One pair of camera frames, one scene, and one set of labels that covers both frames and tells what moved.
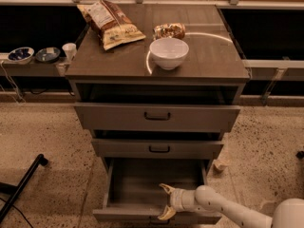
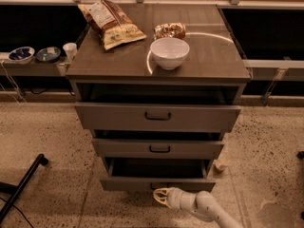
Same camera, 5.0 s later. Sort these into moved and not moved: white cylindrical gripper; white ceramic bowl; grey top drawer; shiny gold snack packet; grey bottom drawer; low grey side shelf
Moved: white cylindrical gripper; grey bottom drawer
Not moved: low grey side shelf; shiny gold snack packet; white ceramic bowl; grey top drawer
